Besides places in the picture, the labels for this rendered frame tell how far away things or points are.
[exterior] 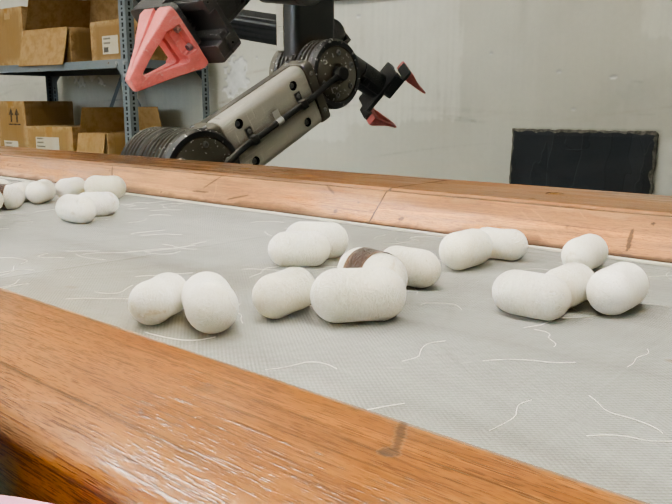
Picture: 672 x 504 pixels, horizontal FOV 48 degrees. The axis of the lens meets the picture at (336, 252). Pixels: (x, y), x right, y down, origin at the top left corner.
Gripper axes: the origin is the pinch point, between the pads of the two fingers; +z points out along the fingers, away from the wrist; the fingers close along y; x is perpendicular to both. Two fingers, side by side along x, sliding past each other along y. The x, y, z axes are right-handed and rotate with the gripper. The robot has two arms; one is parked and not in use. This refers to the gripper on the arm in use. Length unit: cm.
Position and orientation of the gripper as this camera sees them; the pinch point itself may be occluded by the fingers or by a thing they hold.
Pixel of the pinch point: (136, 80)
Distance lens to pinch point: 75.0
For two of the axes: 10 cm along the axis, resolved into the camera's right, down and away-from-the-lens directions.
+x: 4.3, 6.4, 6.3
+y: 7.5, 1.4, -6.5
